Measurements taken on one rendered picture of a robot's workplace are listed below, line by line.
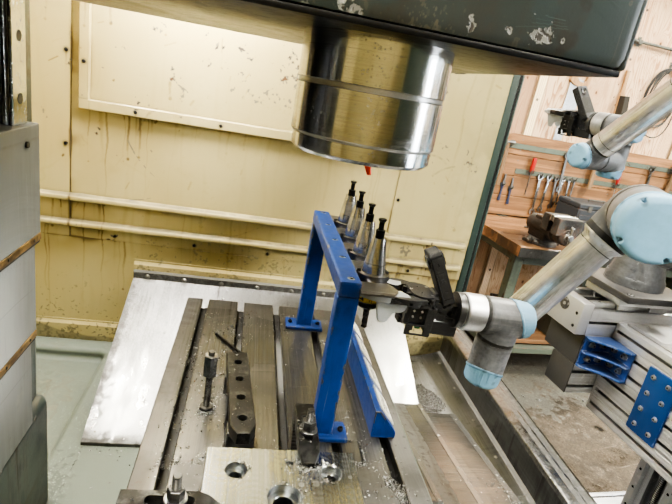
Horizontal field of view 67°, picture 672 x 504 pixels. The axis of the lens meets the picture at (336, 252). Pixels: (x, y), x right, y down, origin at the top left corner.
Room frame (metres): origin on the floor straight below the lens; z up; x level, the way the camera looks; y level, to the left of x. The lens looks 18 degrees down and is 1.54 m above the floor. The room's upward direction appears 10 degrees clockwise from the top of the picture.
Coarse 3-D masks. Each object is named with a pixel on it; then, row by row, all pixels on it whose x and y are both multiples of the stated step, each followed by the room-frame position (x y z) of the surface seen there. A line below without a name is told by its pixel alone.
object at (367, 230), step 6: (366, 222) 0.99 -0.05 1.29; (372, 222) 0.99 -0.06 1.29; (360, 228) 1.00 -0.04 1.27; (366, 228) 0.99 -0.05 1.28; (372, 228) 0.99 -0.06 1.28; (360, 234) 0.99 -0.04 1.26; (366, 234) 0.99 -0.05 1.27; (372, 234) 0.99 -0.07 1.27; (360, 240) 0.99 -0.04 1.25; (366, 240) 0.98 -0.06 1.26; (354, 246) 0.99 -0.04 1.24; (360, 246) 0.98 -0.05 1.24; (366, 246) 0.98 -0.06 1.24; (360, 252) 0.98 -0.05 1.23; (366, 252) 0.98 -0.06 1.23
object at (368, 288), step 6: (366, 282) 0.85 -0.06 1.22; (372, 282) 0.86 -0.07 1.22; (366, 288) 0.83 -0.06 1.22; (372, 288) 0.83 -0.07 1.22; (378, 288) 0.84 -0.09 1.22; (384, 288) 0.84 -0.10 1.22; (390, 288) 0.85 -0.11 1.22; (360, 294) 0.81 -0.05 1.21; (366, 294) 0.81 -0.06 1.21; (372, 294) 0.81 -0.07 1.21; (378, 294) 0.81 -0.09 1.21; (384, 294) 0.82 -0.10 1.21; (390, 294) 0.82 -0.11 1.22; (396, 294) 0.83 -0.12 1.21
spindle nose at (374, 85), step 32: (320, 32) 0.53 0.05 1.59; (352, 32) 0.51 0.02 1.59; (320, 64) 0.52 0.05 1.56; (352, 64) 0.50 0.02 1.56; (384, 64) 0.50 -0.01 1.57; (416, 64) 0.51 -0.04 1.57; (448, 64) 0.54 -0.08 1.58; (320, 96) 0.52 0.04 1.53; (352, 96) 0.50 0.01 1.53; (384, 96) 0.50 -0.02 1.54; (416, 96) 0.52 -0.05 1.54; (320, 128) 0.51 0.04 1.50; (352, 128) 0.50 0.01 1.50; (384, 128) 0.50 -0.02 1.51; (416, 128) 0.52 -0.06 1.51; (352, 160) 0.50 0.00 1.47; (384, 160) 0.51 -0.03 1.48; (416, 160) 0.53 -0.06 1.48
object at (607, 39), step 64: (128, 0) 0.63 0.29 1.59; (192, 0) 0.50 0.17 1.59; (256, 0) 0.44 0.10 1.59; (320, 0) 0.45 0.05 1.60; (384, 0) 0.45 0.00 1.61; (448, 0) 0.46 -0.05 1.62; (512, 0) 0.47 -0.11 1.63; (576, 0) 0.48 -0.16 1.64; (640, 0) 0.50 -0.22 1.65; (512, 64) 0.56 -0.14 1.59; (576, 64) 0.49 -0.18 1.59
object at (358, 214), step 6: (354, 210) 1.10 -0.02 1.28; (360, 210) 1.10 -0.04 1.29; (354, 216) 1.10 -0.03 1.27; (360, 216) 1.10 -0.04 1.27; (348, 222) 1.11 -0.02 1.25; (354, 222) 1.09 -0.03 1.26; (360, 222) 1.09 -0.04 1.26; (348, 228) 1.10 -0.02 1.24; (354, 228) 1.09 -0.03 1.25; (348, 234) 1.09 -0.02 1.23; (354, 234) 1.09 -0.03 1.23
